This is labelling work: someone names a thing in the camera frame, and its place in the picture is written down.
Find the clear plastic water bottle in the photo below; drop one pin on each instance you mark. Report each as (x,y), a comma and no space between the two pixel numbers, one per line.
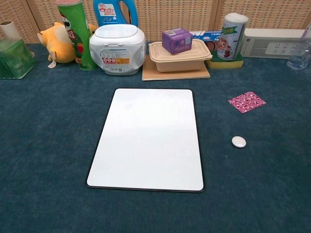
(300,55)

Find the bamboo folding screen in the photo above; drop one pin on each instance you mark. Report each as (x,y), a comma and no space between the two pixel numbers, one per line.
(182,14)

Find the yellow plush toy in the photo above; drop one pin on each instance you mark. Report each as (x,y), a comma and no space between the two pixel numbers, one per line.
(60,46)

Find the white rectangular board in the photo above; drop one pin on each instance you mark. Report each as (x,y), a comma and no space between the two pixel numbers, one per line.
(145,140)

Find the beige lidded lunch box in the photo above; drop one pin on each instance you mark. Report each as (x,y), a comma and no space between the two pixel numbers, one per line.
(179,63)

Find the green transparent box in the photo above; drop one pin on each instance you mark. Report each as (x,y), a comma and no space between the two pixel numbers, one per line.
(14,59)

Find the blue detergent bottle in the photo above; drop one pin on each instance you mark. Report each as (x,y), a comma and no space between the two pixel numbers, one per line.
(109,12)

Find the thin wooden board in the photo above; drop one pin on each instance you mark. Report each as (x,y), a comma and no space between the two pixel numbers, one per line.
(175,75)

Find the teal table cloth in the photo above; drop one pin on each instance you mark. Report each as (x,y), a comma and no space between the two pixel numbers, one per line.
(48,145)

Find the small purple carton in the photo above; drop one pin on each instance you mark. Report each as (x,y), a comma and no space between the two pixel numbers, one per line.
(176,41)

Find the white printed snack can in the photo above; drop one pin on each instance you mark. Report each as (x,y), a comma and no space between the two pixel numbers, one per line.
(229,38)

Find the white power strip box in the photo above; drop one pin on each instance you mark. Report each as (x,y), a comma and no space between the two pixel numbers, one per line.
(267,43)

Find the green yellow sponge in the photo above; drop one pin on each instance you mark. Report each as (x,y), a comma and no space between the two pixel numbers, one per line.
(223,64)

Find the blue white toothpaste box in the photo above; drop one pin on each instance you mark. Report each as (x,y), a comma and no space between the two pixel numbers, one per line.
(204,35)

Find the white wipes container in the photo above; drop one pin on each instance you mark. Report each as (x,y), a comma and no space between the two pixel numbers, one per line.
(116,48)

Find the blue cookie box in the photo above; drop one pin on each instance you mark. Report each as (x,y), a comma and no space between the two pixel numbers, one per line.
(212,45)

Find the green Pringles can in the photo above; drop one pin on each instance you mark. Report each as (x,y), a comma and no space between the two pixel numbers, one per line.
(77,36)

